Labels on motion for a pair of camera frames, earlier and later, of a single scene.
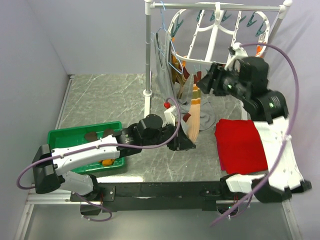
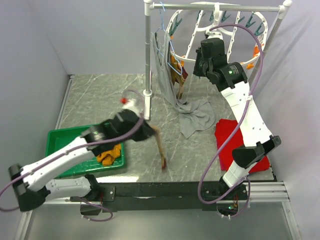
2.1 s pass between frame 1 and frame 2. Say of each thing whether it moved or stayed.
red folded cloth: stayed
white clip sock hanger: stayed
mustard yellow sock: stayed
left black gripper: moved
